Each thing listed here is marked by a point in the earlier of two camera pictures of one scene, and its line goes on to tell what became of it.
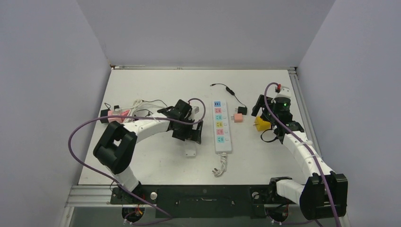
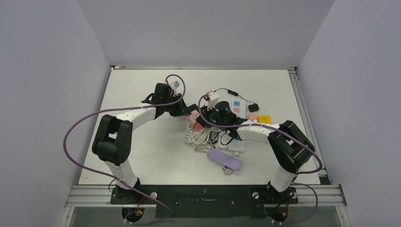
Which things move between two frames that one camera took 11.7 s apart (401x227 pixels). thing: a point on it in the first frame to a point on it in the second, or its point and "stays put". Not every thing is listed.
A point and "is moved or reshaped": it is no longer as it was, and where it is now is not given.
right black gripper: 260,104 to 206,113
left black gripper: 191,135 to 181,110
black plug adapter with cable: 241,110 to 253,107
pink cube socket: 119,119 is moved or reshaped
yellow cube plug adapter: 262,125 stays put
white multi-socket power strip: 222,132 is moved or reshaped
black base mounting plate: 203,201 stays put
